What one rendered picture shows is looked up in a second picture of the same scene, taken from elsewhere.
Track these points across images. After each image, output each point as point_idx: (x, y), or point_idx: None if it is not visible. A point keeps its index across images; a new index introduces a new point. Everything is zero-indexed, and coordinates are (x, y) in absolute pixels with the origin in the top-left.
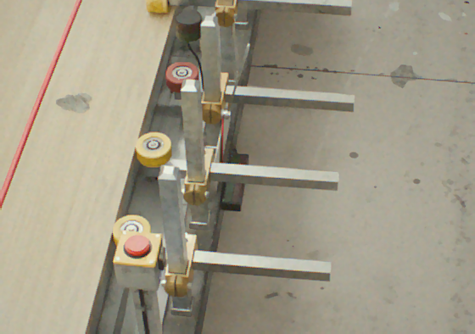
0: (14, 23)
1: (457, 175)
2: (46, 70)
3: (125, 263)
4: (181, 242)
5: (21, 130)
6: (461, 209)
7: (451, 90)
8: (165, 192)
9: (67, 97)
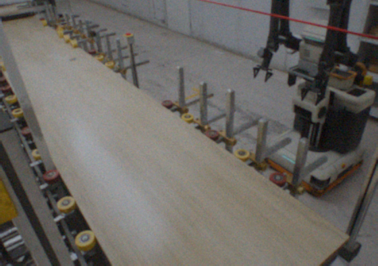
0: (42, 58)
1: (141, 86)
2: (61, 59)
3: (128, 36)
4: (122, 57)
5: (67, 65)
6: (147, 90)
7: (127, 77)
8: (117, 43)
9: (71, 59)
